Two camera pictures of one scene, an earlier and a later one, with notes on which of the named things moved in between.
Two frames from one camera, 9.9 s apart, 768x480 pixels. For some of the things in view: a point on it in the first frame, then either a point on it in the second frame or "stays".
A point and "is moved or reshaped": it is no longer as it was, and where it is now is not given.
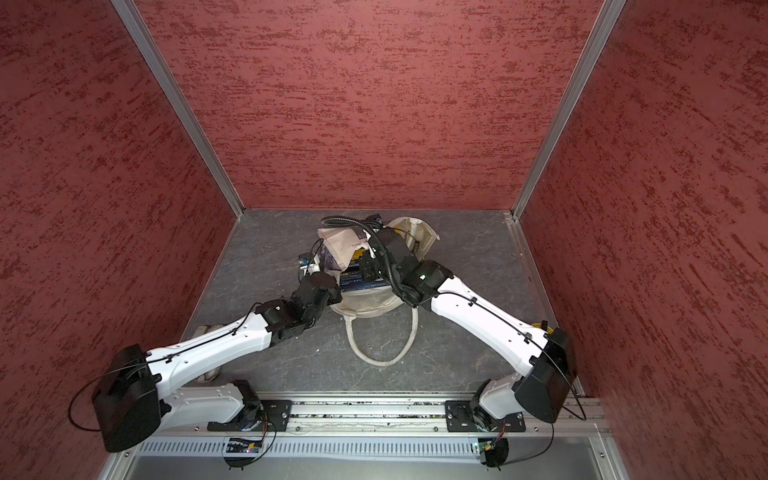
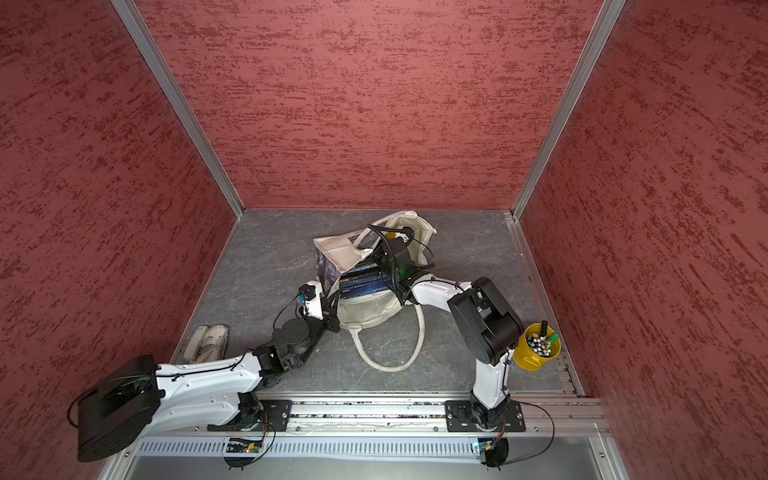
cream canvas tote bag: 336,243 is moved or reshaped
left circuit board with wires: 240,452 stays
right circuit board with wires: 496,451 stays
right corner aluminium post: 606,18 stays
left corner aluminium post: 131,16 stays
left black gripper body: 333,299 to 317,328
